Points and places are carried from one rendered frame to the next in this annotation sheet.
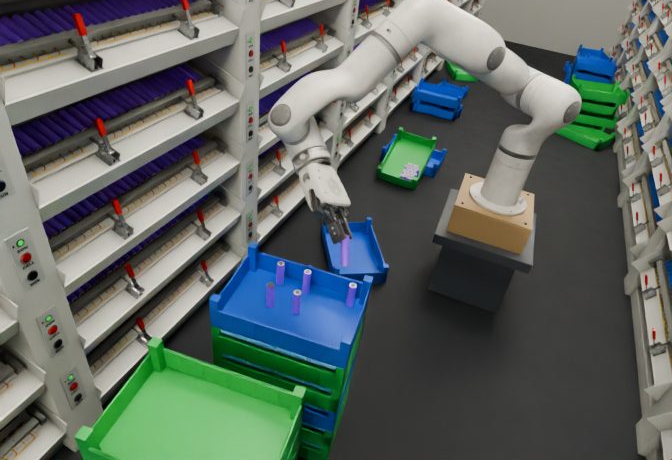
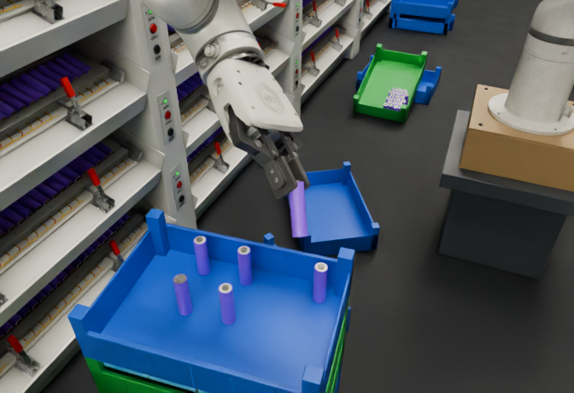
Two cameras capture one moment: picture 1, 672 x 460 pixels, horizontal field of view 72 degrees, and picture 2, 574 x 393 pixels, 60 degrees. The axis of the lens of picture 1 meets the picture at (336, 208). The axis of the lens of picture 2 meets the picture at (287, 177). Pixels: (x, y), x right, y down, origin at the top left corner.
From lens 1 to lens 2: 0.39 m
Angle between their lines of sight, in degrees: 4
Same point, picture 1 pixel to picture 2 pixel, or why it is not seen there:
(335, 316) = (296, 321)
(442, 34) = not seen: outside the picture
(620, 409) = not seen: outside the picture
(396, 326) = (398, 310)
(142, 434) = not seen: outside the picture
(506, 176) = (546, 76)
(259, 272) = (172, 255)
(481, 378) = (533, 381)
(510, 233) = (559, 161)
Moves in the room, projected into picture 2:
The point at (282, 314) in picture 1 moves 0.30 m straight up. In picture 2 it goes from (206, 325) to (175, 129)
